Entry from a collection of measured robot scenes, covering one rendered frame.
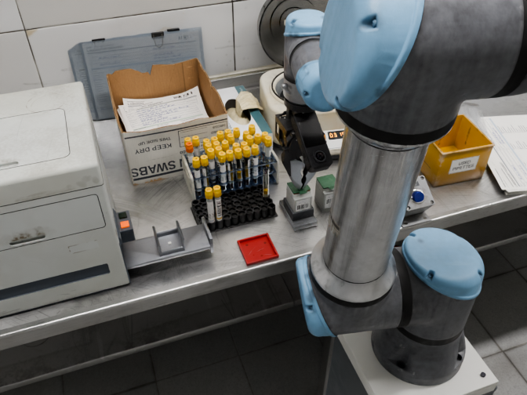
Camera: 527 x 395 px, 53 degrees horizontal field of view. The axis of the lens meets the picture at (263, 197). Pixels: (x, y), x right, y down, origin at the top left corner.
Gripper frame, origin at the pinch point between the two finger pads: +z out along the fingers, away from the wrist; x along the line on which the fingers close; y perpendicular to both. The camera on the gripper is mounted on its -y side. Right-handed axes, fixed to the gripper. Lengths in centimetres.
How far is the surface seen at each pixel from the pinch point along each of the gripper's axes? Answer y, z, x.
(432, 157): 2.4, 2.8, -33.4
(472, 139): 5.2, 3.0, -46.4
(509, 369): -12, 97, -78
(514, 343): -5, 97, -87
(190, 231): 0.3, 5.6, 24.2
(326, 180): 2.9, 2.8, -7.1
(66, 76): 58, -3, 42
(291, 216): -0.8, 7.4, 2.5
